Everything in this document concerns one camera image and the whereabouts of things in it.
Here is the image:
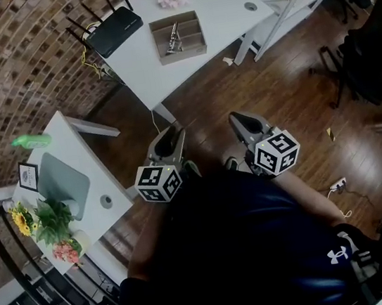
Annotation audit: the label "black router with antennas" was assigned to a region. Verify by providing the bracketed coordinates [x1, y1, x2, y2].
[61, 0, 148, 65]

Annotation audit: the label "person's right shoe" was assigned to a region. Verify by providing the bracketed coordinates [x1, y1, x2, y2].
[222, 155, 241, 173]

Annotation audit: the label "person's left shoe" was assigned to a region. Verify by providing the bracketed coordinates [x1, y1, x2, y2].
[181, 158, 203, 181]

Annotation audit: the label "small metal tool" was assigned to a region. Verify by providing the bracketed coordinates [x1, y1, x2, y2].
[160, 20, 185, 57]

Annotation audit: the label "person's black shirt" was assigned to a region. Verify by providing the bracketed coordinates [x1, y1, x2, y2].
[87, 143, 382, 305]

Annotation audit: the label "black office chair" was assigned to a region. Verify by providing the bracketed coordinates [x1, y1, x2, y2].
[298, 0, 382, 115]

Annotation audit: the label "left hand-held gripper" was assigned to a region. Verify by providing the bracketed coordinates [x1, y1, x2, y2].
[126, 124, 196, 207]

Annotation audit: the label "green leafy plant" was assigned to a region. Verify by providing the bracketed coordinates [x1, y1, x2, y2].
[30, 194, 78, 247]

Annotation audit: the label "yellow sunflower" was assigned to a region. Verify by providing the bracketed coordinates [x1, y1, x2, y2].
[6, 200, 39, 240]

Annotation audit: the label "person's shoe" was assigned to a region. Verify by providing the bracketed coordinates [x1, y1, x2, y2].
[181, 158, 203, 181]
[222, 155, 241, 173]

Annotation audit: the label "thin white cable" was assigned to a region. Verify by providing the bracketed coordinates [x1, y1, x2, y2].
[149, 108, 163, 137]

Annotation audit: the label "person's left forearm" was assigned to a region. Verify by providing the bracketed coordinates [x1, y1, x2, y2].
[117, 202, 175, 285]

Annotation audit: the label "person's right forearm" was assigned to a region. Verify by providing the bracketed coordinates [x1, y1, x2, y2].
[274, 160, 348, 239]

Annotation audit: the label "white plant pot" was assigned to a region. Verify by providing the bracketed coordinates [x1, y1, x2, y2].
[69, 228, 92, 250]

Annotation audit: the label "white metal shelving rack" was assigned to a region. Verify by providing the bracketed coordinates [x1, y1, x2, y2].
[222, 0, 382, 67]

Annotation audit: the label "white power strip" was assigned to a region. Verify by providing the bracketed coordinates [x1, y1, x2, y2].
[327, 176, 349, 194]

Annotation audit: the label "pink orange flowers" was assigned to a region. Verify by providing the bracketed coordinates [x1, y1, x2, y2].
[50, 237, 84, 267]

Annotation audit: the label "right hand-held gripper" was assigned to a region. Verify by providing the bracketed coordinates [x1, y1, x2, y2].
[228, 103, 305, 182]

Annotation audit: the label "yellow cable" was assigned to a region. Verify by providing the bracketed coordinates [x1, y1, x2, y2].
[75, 22, 110, 82]

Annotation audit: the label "green spray bottle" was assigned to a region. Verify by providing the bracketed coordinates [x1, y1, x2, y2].
[9, 130, 53, 154]

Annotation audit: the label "black framed picture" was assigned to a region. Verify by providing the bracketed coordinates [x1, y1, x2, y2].
[15, 159, 42, 194]

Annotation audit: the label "brown wooden organizer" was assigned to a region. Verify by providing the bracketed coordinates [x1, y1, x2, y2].
[146, 8, 210, 67]

